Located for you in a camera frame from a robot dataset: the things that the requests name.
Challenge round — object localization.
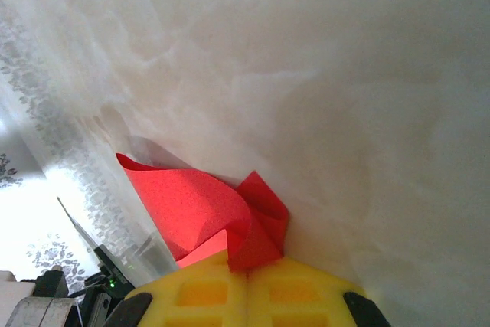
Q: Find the black controller board green light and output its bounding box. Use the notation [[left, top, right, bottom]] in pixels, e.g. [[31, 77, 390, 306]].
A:
[[82, 245, 137, 316]]

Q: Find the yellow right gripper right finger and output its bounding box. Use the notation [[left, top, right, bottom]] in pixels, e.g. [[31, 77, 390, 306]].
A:
[[247, 255, 392, 327]]

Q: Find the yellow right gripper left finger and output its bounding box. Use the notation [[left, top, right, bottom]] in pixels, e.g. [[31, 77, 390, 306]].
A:
[[102, 252, 249, 327]]

